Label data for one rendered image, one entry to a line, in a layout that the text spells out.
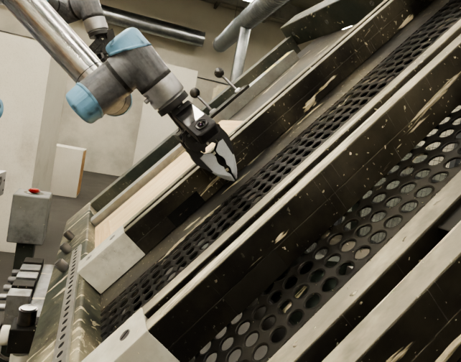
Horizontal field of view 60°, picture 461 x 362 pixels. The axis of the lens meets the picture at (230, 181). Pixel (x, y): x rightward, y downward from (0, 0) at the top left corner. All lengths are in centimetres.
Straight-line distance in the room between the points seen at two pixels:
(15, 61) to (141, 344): 332
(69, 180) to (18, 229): 475
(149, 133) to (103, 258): 422
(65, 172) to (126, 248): 548
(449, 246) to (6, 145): 354
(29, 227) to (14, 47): 229
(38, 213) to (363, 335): 142
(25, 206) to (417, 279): 144
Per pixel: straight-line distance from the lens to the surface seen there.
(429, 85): 61
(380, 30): 110
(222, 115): 144
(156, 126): 506
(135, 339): 50
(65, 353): 69
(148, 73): 79
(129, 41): 80
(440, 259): 32
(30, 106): 364
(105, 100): 80
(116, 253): 89
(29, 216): 162
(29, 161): 366
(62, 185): 638
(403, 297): 31
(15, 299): 120
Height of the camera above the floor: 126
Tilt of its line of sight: 5 degrees down
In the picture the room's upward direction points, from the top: 11 degrees clockwise
